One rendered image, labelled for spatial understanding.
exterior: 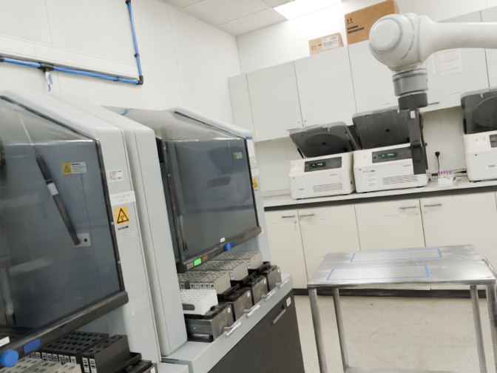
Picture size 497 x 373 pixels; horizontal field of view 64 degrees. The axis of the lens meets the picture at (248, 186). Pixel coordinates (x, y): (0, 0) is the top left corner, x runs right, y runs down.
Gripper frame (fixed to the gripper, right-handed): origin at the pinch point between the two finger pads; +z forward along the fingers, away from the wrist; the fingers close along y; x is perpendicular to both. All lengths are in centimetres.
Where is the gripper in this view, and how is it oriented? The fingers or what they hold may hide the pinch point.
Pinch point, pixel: (421, 168)
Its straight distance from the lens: 120.8
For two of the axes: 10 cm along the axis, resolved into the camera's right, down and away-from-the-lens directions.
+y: 4.4, -1.1, 8.9
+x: -8.8, 1.1, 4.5
